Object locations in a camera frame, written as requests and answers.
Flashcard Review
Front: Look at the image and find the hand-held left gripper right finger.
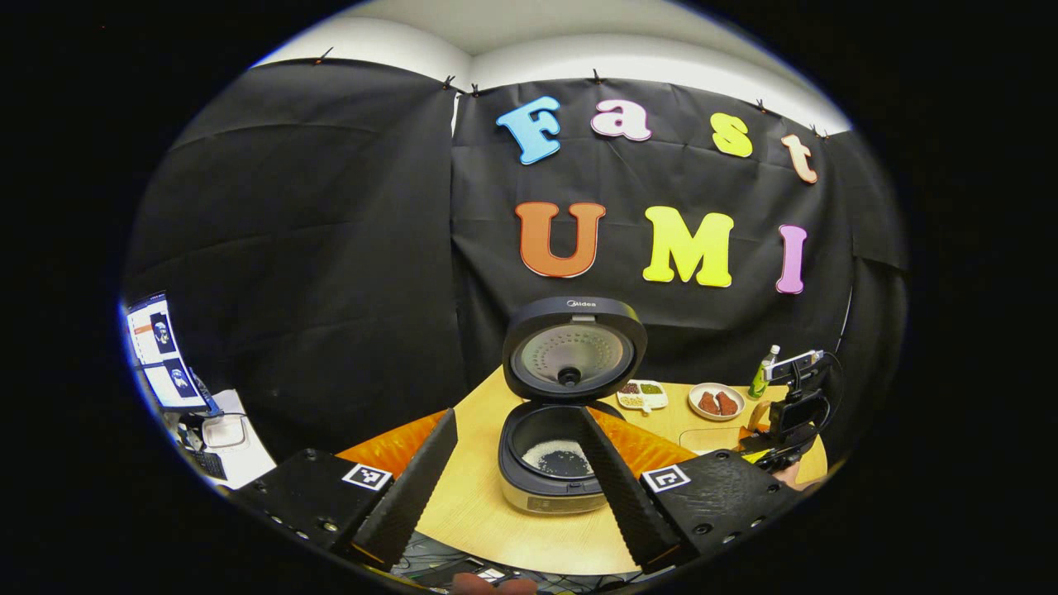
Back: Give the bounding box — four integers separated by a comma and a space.
577, 405, 807, 575

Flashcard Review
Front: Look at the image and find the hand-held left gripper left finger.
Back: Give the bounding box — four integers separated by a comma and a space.
219, 407, 460, 571

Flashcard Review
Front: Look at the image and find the white rice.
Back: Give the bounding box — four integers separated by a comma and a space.
522, 440, 593, 478

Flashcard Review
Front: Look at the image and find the black rice cooker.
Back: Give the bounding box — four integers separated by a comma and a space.
498, 296, 650, 515

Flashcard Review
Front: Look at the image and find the cream rice container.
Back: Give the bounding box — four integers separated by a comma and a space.
678, 427, 745, 455

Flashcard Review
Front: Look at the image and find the green drink bottle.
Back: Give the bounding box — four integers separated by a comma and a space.
748, 345, 780, 400

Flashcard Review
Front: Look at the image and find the round white plate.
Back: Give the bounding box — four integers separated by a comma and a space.
688, 382, 746, 422

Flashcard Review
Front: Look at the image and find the white divided bean dish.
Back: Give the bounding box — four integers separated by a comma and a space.
616, 379, 669, 412

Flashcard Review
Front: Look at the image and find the white side desk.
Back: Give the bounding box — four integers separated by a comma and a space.
178, 388, 278, 490

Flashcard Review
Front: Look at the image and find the white tray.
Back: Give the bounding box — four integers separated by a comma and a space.
203, 413, 249, 450

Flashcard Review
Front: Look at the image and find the black keyboard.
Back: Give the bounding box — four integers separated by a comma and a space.
188, 446, 228, 480

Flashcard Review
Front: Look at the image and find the black backdrop cloth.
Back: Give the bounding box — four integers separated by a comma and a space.
120, 58, 910, 464

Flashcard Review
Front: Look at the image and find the computer monitor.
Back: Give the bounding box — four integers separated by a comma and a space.
124, 291, 217, 414

